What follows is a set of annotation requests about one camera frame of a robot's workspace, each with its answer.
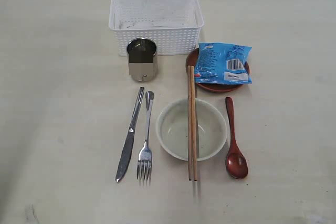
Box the small dark red dish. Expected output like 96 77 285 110
185 48 242 93

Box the blue snack packet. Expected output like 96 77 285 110
194 42 252 85

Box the steel table fork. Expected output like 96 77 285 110
136 91 154 182

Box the cream ceramic bowl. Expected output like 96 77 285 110
155 98 228 161

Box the dark red wooden spoon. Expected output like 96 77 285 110
225 97 248 179

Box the shiny steel cup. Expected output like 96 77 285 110
127 38 158 82

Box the white perforated plastic basket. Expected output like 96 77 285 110
109 0 204 57

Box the brown wooden chopstick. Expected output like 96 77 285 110
187 66 193 180
190 66 198 181

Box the steel table knife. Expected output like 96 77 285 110
115 87 144 183

